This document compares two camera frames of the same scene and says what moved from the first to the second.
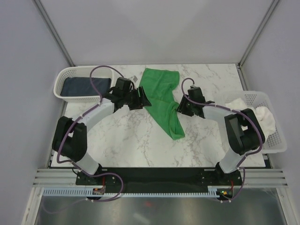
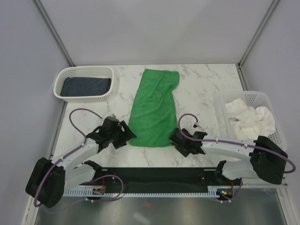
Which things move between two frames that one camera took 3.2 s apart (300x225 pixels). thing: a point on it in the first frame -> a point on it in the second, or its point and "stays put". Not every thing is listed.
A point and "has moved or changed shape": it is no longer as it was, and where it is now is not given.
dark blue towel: x=81 y=86 stays put
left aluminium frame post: x=41 y=10 stays put
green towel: x=157 y=85 has moved or changed shape
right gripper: x=182 y=107 -> x=181 y=150
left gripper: x=140 y=101 -> x=125 y=135
